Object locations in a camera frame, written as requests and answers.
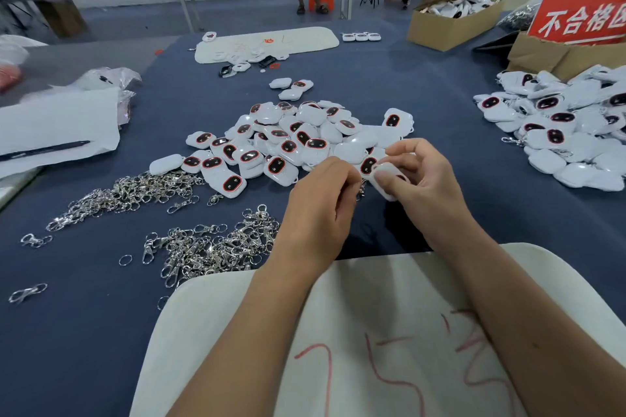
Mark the orange bag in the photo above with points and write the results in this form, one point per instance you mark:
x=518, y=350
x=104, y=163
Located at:
x=10, y=77

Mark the white foam board red marks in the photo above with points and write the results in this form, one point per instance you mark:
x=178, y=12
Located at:
x=372, y=319

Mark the person's right forearm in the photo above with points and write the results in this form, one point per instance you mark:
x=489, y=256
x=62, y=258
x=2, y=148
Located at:
x=533, y=329

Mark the person's left hand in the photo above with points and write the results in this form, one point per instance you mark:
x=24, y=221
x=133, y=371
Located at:
x=313, y=221

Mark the flat brown cardboard box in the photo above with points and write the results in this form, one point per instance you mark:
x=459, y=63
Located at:
x=546, y=58

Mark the person's left forearm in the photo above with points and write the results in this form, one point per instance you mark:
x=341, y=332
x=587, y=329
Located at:
x=244, y=348

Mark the white plastic bag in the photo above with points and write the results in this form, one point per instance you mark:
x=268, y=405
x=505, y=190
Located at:
x=20, y=48

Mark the long white foam board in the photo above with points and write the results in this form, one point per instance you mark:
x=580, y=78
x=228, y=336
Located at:
x=308, y=39

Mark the white tag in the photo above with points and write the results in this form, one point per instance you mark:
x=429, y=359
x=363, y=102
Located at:
x=381, y=177

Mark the red sign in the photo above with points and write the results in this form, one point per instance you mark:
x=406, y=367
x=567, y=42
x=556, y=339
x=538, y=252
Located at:
x=579, y=18

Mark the person's right hand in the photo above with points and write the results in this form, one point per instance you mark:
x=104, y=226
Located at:
x=430, y=202

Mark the black pen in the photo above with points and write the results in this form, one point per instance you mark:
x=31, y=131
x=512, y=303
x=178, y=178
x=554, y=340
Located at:
x=44, y=151

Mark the white paper sheet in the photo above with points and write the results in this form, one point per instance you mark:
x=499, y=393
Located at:
x=57, y=120

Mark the open cardboard box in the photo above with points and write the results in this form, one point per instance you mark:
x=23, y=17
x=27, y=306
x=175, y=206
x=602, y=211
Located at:
x=445, y=33

